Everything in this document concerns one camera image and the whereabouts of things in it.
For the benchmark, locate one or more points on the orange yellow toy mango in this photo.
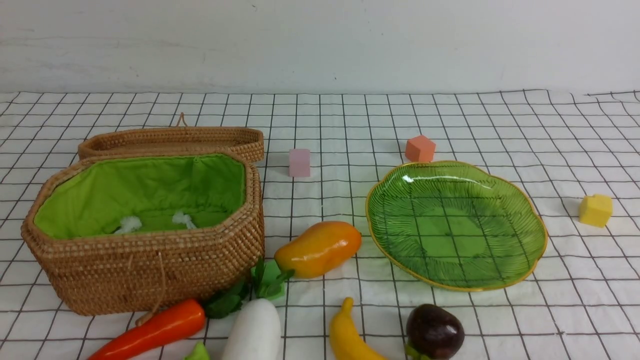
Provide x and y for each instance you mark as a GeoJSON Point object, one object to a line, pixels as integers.
{"type": "Point", "coordinates": [321, 248]}

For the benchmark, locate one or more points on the yellow toy banana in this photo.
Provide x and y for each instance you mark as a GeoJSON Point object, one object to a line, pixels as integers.
{"type": "Point", "coordinates": [345, 341]}

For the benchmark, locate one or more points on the white toy radish green leaves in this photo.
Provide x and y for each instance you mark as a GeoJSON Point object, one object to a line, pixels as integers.
{"type": "Point", "coordinates": [256, 332]}

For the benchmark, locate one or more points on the dark purple toy mangosteen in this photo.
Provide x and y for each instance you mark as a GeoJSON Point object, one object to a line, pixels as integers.
{"type": "Point", "coordinates": [433, 333]}

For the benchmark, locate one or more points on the orange toy carrot green leaves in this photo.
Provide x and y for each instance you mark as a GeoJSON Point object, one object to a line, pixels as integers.
{"type": "Point", "coordinates": [173, 324]}

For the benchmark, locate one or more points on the pink foam cube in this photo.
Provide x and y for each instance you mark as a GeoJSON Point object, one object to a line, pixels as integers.
{"type": "Point", "coordinates": [299, 163]}

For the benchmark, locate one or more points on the woven rattan basket lid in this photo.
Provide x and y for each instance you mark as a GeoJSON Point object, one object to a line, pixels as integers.
{"type": "Point", "coordinates": [246, 142]}

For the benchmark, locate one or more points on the orange foam cube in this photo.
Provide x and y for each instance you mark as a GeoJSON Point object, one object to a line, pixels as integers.
{"type": "Point", "coordinates": [420, 149]}

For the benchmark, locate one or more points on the green foam cube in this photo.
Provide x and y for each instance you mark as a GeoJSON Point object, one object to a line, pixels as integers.
{"type": "Point", "coordinates": [272, 288]}

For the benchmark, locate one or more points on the green glass leaf plate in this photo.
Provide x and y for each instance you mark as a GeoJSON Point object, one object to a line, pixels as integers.
{"type": "Point", "coordinates": [454, 226]}

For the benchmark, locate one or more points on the woven rattan basket green lining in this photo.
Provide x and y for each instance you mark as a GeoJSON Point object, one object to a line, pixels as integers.
{"type": "Point", "coordinates": [133, 233]}

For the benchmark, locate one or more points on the yellow foam cube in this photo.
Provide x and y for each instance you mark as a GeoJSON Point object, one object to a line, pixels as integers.
{"type": "Point", "coordinates": [595, 210]}

